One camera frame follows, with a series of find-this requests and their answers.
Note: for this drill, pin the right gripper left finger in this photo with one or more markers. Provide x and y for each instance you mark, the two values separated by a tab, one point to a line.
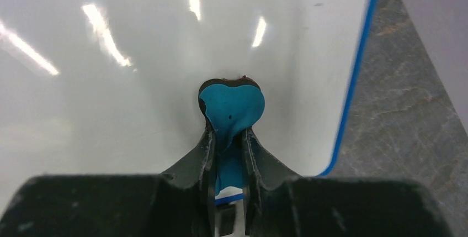
190	193

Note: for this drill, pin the blue framed whiteboard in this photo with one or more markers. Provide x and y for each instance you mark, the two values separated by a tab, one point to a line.
111	86

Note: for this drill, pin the blue whiteboard eraser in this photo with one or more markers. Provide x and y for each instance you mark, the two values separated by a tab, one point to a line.
230	107

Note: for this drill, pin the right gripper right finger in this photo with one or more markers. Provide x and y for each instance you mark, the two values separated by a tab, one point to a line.
267	207

